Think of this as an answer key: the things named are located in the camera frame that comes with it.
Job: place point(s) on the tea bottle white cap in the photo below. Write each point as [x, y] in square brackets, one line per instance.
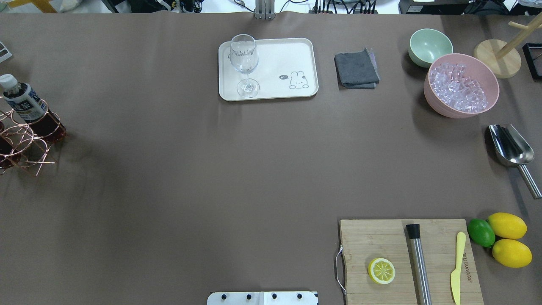
[32, 109]

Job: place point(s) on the copper wire bottle basket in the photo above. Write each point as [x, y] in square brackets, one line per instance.
[23, 149]

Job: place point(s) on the cream rabbit tray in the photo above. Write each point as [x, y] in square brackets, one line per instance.
[286, 69]

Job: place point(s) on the clear wine glass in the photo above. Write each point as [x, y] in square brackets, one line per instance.
[244, 58]

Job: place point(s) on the grey folded cloth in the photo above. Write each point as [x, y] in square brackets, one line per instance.
[357, 70]

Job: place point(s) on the bamboo cutting board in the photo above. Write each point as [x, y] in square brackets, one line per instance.
[364, 240]

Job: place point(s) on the lemon half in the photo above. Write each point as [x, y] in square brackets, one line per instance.
[381, 271]

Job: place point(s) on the green bowl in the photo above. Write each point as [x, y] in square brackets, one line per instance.
[427, 45]

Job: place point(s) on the clear ice cubes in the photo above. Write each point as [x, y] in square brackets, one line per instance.
[455, 89]

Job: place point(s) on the pink bowl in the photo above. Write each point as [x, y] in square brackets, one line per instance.
[474, 69]

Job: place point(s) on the steel muddler black tip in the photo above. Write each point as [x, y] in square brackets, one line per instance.
[413, 231]

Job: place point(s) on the yellow plastic knife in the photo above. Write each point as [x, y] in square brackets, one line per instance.
[455, 277]

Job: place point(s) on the green lime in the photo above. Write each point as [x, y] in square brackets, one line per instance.
[481, 233]

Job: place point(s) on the metal ice scoop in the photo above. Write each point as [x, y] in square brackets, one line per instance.
[513, 150]

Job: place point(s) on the yellow lemon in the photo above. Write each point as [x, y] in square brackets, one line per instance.
[511, 253]
[507, 225]

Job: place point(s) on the wooden mug tree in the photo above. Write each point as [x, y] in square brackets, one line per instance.
[502, 57]

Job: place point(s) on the aluminium frame post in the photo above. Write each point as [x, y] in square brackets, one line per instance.
[264, 9]

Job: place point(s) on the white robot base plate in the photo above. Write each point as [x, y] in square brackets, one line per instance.
[264, 298]

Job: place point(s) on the black wire glass rack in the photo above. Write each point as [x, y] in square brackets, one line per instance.
[533, 55]

